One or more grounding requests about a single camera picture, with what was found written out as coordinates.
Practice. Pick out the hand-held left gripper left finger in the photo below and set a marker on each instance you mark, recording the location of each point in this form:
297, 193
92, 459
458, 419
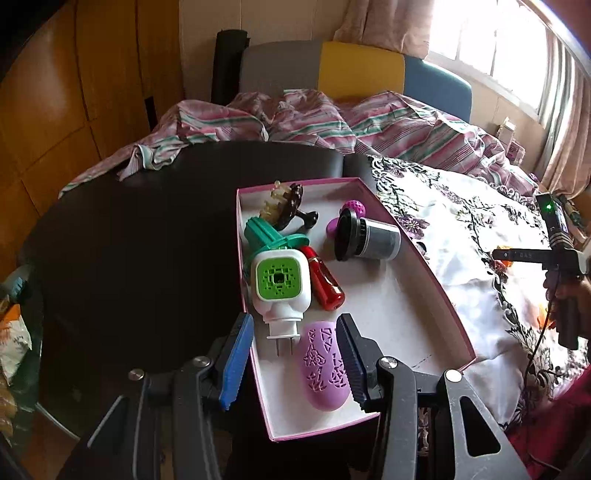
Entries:
235, 364

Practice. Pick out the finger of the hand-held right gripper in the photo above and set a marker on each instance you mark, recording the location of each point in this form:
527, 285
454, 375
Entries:
517, 254

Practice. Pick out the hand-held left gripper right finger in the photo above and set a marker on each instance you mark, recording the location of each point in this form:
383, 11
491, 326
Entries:
351, 364

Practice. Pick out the purple patterned oval case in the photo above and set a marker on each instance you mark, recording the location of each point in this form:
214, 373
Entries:
321, 364

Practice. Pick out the pink cardboard box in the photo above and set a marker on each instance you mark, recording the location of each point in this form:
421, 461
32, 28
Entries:
406, 314

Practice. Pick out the small red bottle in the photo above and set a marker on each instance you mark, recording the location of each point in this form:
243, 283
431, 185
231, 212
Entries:
325, 286

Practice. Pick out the white green plug-in device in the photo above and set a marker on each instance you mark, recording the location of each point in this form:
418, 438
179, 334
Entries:
279, 281

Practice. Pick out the grey black filter cylinder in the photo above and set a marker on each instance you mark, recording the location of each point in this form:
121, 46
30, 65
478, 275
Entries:
378, 237

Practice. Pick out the green plastic piece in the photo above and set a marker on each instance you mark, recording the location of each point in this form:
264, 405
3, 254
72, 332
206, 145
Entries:
265, 233

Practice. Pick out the magenta perforated cap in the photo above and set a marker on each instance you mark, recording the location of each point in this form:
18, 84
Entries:
355, 208

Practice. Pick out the dark brown plastic toy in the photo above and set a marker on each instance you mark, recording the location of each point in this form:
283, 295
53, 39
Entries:
288, 203

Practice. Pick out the person's right hand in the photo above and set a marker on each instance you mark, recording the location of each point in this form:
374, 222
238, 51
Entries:
554, 290

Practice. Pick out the white embroidered floral tablecloth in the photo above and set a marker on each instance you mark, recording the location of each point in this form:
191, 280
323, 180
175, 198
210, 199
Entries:
466, 277

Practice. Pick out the white printed carton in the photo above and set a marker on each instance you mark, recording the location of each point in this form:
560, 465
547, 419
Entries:
515, 150

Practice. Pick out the beige curtain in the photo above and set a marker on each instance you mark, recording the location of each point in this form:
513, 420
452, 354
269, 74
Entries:
383, 23
570, 138

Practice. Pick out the person's red clothing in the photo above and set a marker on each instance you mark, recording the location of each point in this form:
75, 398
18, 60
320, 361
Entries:
554, 429

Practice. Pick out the pink striped blanket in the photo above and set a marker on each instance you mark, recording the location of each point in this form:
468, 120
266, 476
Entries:
369, 124

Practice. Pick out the window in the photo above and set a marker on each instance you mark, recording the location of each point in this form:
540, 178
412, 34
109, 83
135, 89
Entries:
485, 41

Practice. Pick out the printed plastic bag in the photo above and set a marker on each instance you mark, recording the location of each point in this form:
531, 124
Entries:
11, 332

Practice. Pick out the grey yellow blue headboard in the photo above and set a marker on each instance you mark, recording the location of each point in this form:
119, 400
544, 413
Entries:
360, 69

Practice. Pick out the wooden wardrobe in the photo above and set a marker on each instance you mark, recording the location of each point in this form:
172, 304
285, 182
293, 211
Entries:
69, 92

